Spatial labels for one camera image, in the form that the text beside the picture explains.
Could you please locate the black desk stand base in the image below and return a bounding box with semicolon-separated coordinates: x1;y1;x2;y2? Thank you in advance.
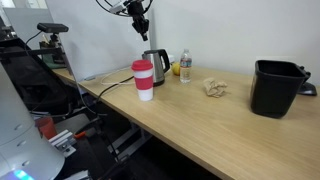
296;65;318;97

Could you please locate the stainless steel electric kettle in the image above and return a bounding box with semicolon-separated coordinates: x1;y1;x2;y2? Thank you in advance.
141;48;171;88

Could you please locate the aluminium bracket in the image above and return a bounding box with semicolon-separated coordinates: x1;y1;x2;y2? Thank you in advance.
48;129;78;158

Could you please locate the crumpled brown paper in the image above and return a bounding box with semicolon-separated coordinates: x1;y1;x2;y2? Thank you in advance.
202;77;229;99

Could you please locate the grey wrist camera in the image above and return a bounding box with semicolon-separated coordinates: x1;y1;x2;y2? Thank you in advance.
108;1;130;15

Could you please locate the black stereo camera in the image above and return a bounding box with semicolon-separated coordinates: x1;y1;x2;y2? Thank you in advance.
36;22;70;34

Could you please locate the green box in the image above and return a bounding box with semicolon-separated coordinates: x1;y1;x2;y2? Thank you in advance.
40;53;67;70

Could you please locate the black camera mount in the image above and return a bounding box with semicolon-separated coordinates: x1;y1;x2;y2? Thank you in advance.
39;32;66;64

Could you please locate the red plastic cup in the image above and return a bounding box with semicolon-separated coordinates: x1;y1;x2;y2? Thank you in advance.
34;116;58;141

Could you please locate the orange tool handle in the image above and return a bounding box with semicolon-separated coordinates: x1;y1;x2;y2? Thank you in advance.
73;130;88;140

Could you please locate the white cable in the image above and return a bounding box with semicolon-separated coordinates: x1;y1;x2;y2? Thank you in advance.
99;66;135;86

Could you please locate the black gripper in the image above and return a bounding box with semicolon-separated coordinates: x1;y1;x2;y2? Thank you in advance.
127;0;150;42

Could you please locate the white partition board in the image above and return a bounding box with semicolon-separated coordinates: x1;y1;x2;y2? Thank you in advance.
44;0;152;83

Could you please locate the black kettle power cable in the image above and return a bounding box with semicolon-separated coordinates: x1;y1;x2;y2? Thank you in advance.
95;75;135;105

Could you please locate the black plastic bin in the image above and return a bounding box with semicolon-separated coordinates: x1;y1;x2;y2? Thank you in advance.
250;59;306;119

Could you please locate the grey background panel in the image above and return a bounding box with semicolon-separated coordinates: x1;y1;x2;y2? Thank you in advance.
3;7;55;51

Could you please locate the clear plastic water bottle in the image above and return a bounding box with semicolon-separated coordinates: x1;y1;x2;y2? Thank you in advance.
179;49;193;84

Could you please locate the yellow lemon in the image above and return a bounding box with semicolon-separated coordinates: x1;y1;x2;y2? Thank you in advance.
171;62;182;77

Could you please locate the red and white travel cup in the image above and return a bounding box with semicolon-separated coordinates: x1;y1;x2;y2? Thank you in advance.
130;59;155;102

